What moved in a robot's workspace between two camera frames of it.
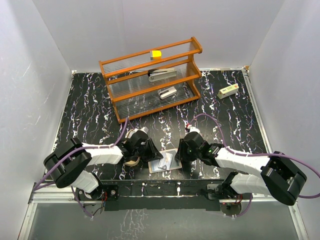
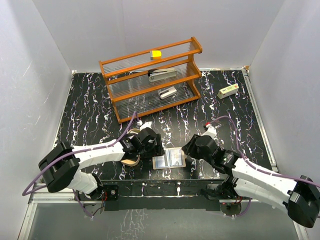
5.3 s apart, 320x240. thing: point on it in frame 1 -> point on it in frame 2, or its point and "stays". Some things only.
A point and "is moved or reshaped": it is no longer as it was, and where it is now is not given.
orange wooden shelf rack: (147, 81) stays
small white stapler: (167, 92) stays
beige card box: (134, 162) stays
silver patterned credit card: (165, 162) is moved or reshaped
